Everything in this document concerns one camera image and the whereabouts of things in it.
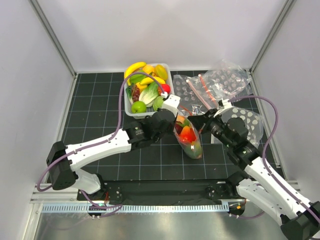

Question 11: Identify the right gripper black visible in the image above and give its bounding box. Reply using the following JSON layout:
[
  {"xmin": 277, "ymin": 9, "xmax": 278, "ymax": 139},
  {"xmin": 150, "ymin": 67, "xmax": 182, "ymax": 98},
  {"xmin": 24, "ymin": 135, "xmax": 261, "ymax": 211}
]
[{"xmin": 188, "ymin": 108, "xmax": 234, "ymax": 149}]

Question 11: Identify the red strawberry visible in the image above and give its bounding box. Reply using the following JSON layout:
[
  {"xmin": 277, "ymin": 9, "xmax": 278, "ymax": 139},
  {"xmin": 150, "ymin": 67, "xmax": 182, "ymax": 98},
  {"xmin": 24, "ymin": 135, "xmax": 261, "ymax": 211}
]
[
  {"xmin": 179, "ymin": 126, "xmax": 197, "ymax": 143},
  {"xmin": 161, "ymin": 84, "xmax": 171, "ymax": 94}
]

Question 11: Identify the zip bag red zipper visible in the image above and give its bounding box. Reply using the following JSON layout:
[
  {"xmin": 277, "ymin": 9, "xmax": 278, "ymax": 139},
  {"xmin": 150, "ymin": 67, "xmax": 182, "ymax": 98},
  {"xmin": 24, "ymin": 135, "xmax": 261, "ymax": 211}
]
[{"xmin": 173, "ymin": 110, "xmax": 203, "ymax": 159}]

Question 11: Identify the green orange mango toy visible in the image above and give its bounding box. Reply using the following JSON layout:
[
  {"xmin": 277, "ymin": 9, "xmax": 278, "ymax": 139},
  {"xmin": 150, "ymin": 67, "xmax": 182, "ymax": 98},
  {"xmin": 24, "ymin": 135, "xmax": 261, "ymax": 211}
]
[{"xmin": 185, "ymin": 141, "xmax": 202, "ymax": 159}]

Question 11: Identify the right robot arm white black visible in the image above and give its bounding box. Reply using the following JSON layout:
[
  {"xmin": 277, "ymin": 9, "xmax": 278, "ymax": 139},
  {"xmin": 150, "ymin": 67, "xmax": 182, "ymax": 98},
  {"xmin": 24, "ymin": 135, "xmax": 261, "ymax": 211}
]
[{"xmin": 188, "ymin": 109, "xmax": 320, "ymax": 240}]

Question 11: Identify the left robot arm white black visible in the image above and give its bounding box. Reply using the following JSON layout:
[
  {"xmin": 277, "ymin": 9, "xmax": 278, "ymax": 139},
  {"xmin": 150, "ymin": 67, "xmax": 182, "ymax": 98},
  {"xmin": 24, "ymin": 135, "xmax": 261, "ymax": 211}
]
[{"xmin": 47, "ymin": 109, "xmax": 177, "ymax": 200}]

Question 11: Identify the white plastic food bin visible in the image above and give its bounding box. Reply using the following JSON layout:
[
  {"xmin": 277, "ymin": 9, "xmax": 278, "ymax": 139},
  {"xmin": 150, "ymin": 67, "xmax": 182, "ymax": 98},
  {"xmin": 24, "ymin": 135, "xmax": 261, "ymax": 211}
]
[{"xmin": 124, "ymin": 63, "xmax": 174, "ymax": 119}]

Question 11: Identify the polka dot bag back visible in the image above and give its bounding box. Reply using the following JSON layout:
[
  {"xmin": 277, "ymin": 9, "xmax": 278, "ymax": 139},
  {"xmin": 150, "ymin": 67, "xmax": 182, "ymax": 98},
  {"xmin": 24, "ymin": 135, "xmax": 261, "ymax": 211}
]
[{"xmin": 201, "ymin": 59, "xmax": 252, "ymax": 101}]

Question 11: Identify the polka dot bag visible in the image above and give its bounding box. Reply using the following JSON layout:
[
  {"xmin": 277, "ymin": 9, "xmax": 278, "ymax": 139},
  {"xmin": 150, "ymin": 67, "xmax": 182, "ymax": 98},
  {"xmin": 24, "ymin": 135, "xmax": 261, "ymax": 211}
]
[
  {"xmin": 201, "ymin": 59, "xmax": 252, "ymax": 101},
  {"xmin": 221, "ymin": 106, "xmax": 264, "ymax": 148}
]

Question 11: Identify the polka dot bag right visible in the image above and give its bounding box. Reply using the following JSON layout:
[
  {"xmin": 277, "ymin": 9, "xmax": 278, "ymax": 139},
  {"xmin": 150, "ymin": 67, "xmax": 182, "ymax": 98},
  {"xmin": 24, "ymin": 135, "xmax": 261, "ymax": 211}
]
[{"xmin": 221, "ymin": 106, "xmax": 264, "ymax": 148}]

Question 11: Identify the green cabbage toy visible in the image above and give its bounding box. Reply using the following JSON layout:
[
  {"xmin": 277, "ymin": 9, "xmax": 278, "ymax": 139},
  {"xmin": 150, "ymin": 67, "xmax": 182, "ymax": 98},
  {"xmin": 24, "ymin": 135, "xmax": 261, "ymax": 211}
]
[{"xmin": 152, "ymin": 96, "xmax": 164, "ymax": 112}]

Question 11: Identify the green apple toy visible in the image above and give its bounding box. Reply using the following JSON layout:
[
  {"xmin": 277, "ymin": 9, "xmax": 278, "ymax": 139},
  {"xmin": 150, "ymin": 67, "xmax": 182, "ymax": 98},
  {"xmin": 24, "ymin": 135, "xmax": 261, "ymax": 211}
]
[{"xmin": 131, "ymin": 101, "xmax": 147, "ymax": 114}]

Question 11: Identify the bok choy toy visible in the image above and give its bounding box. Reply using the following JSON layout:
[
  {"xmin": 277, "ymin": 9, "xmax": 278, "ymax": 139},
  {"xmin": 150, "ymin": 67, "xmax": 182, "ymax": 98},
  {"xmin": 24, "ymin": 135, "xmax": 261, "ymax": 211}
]
[{"xmin": 139, "ymin": 82, "xmax": 159, "ymax": 107}]

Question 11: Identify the purple grapes toy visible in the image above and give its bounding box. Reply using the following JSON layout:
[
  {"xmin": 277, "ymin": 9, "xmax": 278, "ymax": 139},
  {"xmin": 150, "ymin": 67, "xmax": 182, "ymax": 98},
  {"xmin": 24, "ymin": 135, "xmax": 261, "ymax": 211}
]
[{"xmin": 125, "ymin": 84, "xmax": 140, "ymax": 104}]

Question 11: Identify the small yellow banana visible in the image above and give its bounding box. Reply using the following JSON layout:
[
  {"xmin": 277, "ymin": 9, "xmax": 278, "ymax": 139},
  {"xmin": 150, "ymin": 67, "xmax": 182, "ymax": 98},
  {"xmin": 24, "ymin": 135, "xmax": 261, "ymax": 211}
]
[{"xmin": 139, "ymin": 76, "xmax": 166, "ymax": 85}]

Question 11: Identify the yellow starfruit toy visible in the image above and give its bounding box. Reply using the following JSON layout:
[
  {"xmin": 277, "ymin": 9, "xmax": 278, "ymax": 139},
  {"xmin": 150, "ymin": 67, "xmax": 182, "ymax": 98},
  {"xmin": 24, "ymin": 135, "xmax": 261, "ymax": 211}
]
[{"xmin": 154, "ymin": 64, "xmax": 168, "ymax": 81}]

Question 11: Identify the orange fruit toy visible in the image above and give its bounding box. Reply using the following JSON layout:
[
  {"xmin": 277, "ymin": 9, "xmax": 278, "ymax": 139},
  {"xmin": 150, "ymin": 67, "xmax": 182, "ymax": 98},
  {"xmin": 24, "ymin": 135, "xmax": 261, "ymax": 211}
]
[{"xmin": 142, "ymin": 64, "xmax": 155, "ymax": 76}]

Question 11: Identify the black grid mat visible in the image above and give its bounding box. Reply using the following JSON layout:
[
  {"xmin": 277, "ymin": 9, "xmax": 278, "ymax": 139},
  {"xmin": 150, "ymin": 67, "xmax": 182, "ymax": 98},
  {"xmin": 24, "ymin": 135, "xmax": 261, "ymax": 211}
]
[{"xmin": 61, "ymin": 72, "xmax": 239, "ymax": 181}]

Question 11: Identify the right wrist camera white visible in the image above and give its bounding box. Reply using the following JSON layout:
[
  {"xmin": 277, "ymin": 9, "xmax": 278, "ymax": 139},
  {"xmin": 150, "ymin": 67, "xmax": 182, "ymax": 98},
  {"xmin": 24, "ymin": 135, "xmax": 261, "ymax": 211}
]
[{"xmin": 214, "ymin": 99, "xmax": 233, "ymax": 117}]

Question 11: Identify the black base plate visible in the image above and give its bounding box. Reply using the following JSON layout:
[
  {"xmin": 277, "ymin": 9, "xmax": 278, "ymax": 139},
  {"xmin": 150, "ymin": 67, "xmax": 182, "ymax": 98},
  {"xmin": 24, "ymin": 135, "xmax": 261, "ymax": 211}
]
[{"xmin": 76, "ymin": 178, "xmax": 256, "ymax": 207}]

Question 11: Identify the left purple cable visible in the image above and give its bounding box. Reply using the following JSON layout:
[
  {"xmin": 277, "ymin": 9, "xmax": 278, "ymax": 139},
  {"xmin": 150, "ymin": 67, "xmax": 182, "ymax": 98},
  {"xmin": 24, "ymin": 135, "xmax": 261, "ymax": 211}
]
[{"xmin": 36, "ymin": 72, "xmax": 168, "ymax": 217}]

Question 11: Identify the purple cable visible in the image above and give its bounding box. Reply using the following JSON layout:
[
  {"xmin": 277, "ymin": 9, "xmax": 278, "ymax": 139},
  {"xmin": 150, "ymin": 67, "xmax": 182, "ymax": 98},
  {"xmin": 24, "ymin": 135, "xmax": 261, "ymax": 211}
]
[
  {"xmin": 222, "ymin": 94, "xmax": 320, "ymax": 227},
  {"xmin": 36, "ymin": 72, "xmax": 168, "ymax": 217}
]

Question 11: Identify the slotted cable duct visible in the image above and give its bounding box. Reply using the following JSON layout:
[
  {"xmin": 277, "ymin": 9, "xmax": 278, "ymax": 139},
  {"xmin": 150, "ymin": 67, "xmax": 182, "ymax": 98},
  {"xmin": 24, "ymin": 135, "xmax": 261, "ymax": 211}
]
[{"xmin": 41, "ymin": 202, "xmax": 229, "ymax": 214}]

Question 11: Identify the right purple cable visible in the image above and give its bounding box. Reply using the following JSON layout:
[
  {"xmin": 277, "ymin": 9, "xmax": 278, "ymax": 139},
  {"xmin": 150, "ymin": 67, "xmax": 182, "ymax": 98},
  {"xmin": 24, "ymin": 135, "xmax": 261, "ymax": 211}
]
[{"xmin": 222, "ymin": 94, "xmax": 320, "ymax": 227}]

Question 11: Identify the right aluminium frame post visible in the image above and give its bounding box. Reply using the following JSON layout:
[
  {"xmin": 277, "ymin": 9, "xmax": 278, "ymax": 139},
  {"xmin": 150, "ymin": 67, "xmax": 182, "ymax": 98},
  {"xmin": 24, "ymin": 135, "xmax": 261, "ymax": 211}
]
[{"xmin": 249, "ymin": 0, "xmax": 297, "ymax": 74}]

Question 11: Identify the aluminium frame post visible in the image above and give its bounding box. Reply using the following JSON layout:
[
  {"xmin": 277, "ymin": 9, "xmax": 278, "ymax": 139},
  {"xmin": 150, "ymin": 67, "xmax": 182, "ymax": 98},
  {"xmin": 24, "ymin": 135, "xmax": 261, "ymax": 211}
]
[
  {"xmin": 26, "ymin": 0, "xmax": 78, "ymax": 79},
  {"xmin": 249, "ymin": 0, "xmax": 297, "ymax": 74}
]

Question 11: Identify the left aluminium frame post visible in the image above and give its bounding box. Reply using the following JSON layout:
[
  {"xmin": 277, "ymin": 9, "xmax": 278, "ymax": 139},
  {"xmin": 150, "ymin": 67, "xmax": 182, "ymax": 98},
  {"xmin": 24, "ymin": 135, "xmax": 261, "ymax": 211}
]
[{"xmin": 26, "ymin": 0, "xmax": 78, "ymax": 79}]

